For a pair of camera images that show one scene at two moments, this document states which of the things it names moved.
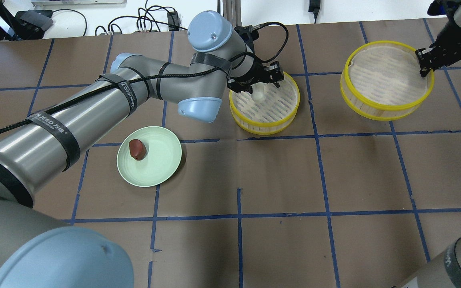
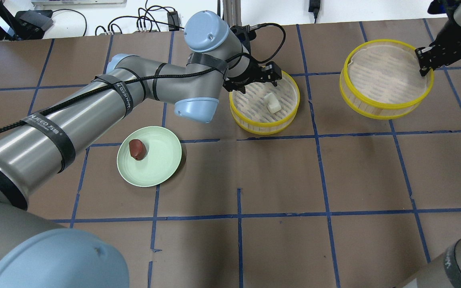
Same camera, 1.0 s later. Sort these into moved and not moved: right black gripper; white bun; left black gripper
Moved: white bun
Not moved: right black gripper; left black gripper
